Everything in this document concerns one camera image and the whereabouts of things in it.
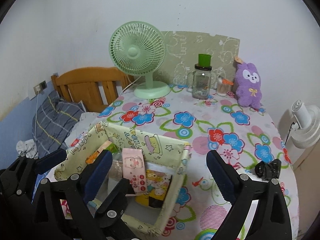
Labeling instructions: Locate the pink baby tissue pack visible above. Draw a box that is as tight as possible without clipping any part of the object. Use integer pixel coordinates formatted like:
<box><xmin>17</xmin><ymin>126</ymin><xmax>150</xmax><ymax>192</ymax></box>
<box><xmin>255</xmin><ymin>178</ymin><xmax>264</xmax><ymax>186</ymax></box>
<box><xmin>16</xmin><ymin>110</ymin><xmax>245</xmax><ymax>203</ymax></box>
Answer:
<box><xmin>121</xmin><ymin>148</ymin><xmax>147</xmax><ymax>195</ymax></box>

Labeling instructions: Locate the yellow bear cartoon pack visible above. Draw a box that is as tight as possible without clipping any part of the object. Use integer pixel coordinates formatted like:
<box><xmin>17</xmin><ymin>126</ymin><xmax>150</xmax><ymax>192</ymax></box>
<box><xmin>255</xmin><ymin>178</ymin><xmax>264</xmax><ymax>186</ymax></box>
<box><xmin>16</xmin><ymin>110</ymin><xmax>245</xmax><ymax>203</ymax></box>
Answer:
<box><xmin>135</xmin><ymin>169</ymin><xmax>172</xmax><ymax>209</ymax></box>

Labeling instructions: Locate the green orange tissue pack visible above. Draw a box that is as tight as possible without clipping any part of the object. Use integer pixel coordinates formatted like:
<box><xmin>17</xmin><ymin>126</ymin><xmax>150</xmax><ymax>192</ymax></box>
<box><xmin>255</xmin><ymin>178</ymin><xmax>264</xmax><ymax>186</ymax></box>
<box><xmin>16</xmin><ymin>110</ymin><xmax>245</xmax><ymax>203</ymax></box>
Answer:
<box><xmin>85</xmin><ymin>140</ymin><xmax>118</xmax><ymax>164</ymax></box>

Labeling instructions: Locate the black plastic bag bundle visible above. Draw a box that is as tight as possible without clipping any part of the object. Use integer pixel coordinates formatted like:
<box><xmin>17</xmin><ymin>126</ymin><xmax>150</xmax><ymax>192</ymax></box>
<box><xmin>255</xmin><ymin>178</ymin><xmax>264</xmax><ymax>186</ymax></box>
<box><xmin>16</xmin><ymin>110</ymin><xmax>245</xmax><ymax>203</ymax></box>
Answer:
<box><xmin>254</xmin><ymin>159</ymin><xmax>281</xmax><ymax>180</ymax></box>

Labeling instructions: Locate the crumpled white cloth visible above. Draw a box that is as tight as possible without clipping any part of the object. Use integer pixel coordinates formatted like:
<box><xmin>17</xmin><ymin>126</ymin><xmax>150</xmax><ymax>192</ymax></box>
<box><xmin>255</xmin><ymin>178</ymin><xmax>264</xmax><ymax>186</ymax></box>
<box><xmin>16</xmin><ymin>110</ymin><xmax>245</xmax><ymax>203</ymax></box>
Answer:
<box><xmin>16</xmin><ymin>139</ymin><xmax>39</xmax><ymax>158</ymax></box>

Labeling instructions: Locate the floral tablecloth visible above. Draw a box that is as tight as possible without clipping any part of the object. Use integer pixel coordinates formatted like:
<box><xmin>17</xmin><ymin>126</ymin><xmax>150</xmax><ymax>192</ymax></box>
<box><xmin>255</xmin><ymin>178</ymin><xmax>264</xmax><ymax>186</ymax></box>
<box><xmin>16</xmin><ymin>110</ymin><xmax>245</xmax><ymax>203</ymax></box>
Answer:
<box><xmin>44</xmin><ymin>83</ymin><xmax>301</xmax><ymax>240</ymax></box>

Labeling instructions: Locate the grey plaid pillow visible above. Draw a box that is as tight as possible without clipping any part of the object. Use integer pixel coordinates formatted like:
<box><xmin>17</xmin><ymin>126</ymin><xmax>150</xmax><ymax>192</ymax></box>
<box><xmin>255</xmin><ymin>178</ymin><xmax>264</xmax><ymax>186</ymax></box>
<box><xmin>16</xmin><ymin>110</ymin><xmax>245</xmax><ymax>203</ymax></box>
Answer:
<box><xmin>33</xmin><ymin>90</ymin><xmax>85</xmax><ymax>158</ymax></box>

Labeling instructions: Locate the yellow cartoon fabric storage box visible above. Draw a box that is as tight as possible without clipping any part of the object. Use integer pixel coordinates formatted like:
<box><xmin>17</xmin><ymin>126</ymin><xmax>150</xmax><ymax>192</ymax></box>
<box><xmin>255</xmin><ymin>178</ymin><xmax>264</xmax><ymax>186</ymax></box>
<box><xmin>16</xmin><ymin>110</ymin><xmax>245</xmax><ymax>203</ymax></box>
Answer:
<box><xmin>54</xmin><ymin>121</ymin><xmax>191</xmax><ymax>237</ymax></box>

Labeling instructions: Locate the white standing fan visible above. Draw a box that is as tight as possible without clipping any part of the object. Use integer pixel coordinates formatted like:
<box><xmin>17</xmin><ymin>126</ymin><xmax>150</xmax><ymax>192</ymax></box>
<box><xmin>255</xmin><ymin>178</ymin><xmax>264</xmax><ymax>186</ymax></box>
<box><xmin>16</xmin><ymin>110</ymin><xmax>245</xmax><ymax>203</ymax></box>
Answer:
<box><xmin>288</xmin><ymin>100</ymin><xmax>319</xmax><ymax>149</ymax></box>

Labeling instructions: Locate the purple plush bunny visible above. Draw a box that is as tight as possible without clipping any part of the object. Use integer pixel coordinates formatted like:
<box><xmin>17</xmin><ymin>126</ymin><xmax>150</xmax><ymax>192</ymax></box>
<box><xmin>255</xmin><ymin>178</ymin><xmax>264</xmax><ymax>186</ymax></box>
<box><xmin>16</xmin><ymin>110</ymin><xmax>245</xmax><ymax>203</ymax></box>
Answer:
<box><xmin>234</xmin><ymin>62</ymin><xmax>262</xmax><ymax>109</ymax></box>

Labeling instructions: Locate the small toothpick jar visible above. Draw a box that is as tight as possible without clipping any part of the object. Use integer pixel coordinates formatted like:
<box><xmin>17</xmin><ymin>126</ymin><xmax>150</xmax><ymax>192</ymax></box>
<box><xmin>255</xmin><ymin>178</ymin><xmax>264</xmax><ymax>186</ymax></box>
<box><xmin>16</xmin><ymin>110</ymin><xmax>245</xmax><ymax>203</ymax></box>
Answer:
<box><xmin>216</xmin><ymin>76</ymin><xmax>234</xmax><ymax>96</ymax></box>

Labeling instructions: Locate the glass mason jar mug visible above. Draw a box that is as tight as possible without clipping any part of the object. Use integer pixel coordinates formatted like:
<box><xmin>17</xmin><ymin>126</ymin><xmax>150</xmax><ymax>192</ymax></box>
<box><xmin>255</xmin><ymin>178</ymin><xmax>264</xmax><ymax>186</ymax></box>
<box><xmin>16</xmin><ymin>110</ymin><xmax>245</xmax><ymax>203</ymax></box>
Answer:
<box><xmin>186</xmin><ymin>54</ymin><xmax>212</xmax><ymax>100</ymax></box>

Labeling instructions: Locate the green desk fan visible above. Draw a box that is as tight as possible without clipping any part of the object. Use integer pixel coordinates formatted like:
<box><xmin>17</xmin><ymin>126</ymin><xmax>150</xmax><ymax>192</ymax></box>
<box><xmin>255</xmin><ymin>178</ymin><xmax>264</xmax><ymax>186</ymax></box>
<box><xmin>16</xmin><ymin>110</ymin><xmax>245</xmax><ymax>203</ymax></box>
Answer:
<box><xmin>109</xmin><ymin>21</ymin><xmax>170</xmax><ymax>99</ymax></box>

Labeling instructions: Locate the wall power outlet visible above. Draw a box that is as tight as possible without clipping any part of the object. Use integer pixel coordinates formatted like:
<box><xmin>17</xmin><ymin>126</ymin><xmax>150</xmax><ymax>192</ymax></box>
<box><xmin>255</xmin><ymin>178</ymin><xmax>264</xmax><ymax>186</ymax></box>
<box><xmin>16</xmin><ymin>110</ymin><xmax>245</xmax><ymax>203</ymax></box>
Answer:
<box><xmin>33</xmin><ymin>81</ymin><xmax>47</xmax><ymax>96</ymax></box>

